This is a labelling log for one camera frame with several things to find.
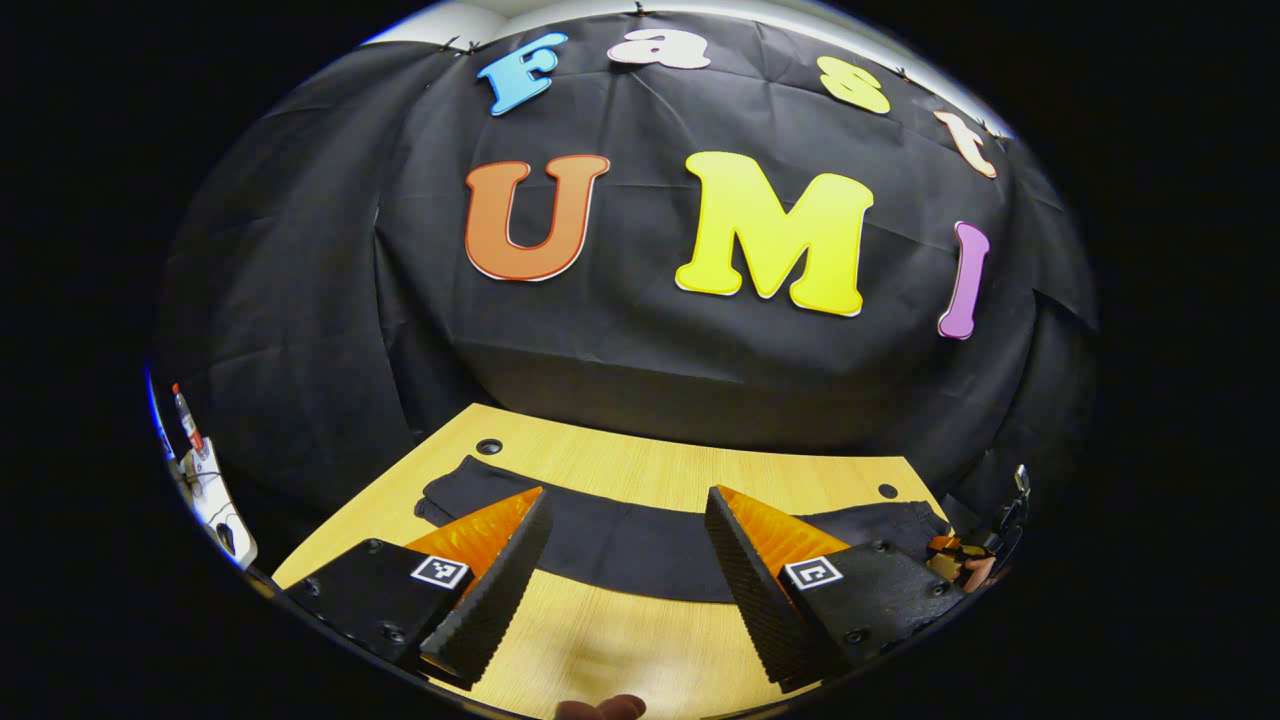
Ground white device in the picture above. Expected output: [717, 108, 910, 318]
[160, 430, 260, 572]

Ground red capped white bottle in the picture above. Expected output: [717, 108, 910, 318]
[171, 383, 207, 453]

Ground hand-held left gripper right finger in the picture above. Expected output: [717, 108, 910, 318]
[704, 485, 967, 694]

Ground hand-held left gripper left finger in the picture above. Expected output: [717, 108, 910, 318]
[284, 487, 555, 690]

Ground black backdrop cloth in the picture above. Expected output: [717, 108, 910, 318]
[155, 8, 1101, 523]

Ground dark blue jeans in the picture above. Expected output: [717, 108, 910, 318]
[414, 455, 953, 605]

